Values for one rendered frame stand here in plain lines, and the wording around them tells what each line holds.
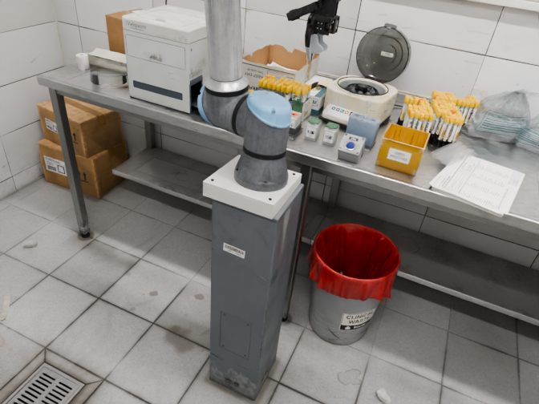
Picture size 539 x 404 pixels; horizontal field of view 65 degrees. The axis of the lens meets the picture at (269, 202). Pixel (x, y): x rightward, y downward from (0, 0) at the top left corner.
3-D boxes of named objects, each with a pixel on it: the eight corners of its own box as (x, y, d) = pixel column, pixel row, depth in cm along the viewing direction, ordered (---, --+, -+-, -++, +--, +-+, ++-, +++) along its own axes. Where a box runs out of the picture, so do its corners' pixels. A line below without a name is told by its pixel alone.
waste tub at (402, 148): (374, 165, 139) (381, 137, 133) (382, 148, 149) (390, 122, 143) (415, 177, 135) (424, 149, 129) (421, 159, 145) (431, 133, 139)
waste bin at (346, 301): (282, 332, 188) (295, 257, 163) (310, 279, 216) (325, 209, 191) (366, 367, 177) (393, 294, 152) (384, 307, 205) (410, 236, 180)
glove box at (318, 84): (293, 107, 172) (296, 85, 166) (313, 90, 190) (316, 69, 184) (322, 115, 168) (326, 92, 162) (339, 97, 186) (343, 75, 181)
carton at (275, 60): (237, 94, 178) (239, 58, 170) (266, 75, 200) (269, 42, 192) (292, 108, 171) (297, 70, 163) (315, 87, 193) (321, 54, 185)
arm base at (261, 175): (266, 198, 110) (271, 163, 105) (222, 177, 117) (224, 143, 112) (297, 179, 121) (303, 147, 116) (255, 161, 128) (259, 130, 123)
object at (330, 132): (321, 143, 148) (324, 126, 144) (326, 139, 152) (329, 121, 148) (332, 147, 147) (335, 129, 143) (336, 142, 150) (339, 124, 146)
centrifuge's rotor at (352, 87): (333, 102, 166) (336, 83, 162) (350, 91, 177) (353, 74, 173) (370, 113, 160) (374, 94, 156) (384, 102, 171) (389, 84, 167)
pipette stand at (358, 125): (342, 143, 150) (347, 117, 144) (349, 136, 155) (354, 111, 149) (369, 151, 146) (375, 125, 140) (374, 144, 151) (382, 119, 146)
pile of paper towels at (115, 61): (82, 62, 192) (80, 51, 190) (99, 57, 200) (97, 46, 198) (127, 74, 185) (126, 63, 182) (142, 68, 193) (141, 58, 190)
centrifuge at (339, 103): (310, 118, 165) (315, 87, 158) (343, 97, 186) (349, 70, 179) (368, 138, 155) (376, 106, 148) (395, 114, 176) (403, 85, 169)
